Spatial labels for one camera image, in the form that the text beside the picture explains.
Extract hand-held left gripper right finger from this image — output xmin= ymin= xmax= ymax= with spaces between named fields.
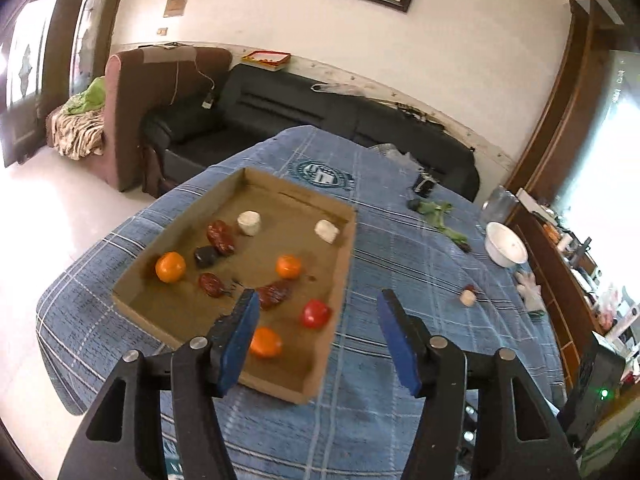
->
xmin=376 ymin=288 xmax=583 ymax=480

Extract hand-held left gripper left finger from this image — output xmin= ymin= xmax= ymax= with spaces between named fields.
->
xmin=57 ymin=287 xmax=262 ymax=480

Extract large orange mandarin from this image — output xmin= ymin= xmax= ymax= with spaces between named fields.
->
xmin=248 ymin=327 xmax=284 ymax=360

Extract red tomato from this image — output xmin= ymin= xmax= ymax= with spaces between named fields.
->
xmin=300 ymin=299 xmax=333 ymax=330

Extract small orange mandarin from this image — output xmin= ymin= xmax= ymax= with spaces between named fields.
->
xmin=276 ymin=254 xmax=304 ymax=280
xmin=155 ymin=251 xmax=188 ymax=284

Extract dark shrivelled fruit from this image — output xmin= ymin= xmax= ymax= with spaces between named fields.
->
xmin=194 ymin=245 xmax=220 ymax=269

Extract brown cardboard box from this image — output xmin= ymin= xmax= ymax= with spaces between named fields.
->
xmin=111 ymin=166 xmax=359 ymax=405

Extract green white carton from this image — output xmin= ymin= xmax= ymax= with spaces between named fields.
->
xmin=580 ymin=390 xmax=640 ymax=478

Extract pink plastic bag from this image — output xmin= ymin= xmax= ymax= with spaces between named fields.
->
xmin=595 ymin=282 xmax=632 ymax=331

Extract blue plaid tablecloth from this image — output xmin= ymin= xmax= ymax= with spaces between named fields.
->
xmin=35 ymin=126 xmax=569 ymax=480

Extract white knit glove green cuff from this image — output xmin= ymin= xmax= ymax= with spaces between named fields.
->
xmin=515 ymin=270 xmax=547 ymax=317

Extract wooden sideboard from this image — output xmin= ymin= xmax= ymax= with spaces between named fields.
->
xmin=504 ymin=187 xmax=640 ymax=411

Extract pile of green leaves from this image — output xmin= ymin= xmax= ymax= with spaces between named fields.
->
xmin=417 ymin=200 xmax=471 ymax=248

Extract white bowl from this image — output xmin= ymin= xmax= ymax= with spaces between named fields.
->
xmin=484 ymin=221 xmax=530 ymax=267

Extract black electronic device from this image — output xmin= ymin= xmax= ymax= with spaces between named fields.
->
xmin=415 ymin=170 xmax=439 ymax=199

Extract clear glass jar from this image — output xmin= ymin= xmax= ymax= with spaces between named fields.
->
xmin=480 ymin=185 xmax=519 ymax=226

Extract black leather sofa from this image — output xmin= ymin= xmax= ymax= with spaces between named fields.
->
xmin=141 ymin=63 xmax=482 ymax=202

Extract beige patterned blanket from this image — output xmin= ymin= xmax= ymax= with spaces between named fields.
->
xmin=46 ymin=107 xmax=107 ymax=161

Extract brown armchair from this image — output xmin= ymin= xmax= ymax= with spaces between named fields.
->
xmin=45 ymin=46 xmax=234 ymax=192

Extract red flat box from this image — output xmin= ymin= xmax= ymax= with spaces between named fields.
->
xmin=241 ymin=49 xmax=294 ymax=72

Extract green cloth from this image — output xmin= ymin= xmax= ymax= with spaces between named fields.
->
xmin=67 ymin=76 xmax=107 ymax=116

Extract dark wooden door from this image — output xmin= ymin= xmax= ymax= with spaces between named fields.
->
xmin=0 ymin=0 xmax=122 ymax=169

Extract white charger cable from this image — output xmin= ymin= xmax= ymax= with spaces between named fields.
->
xmin=171 ymin=44 xmax=217 ymax=110

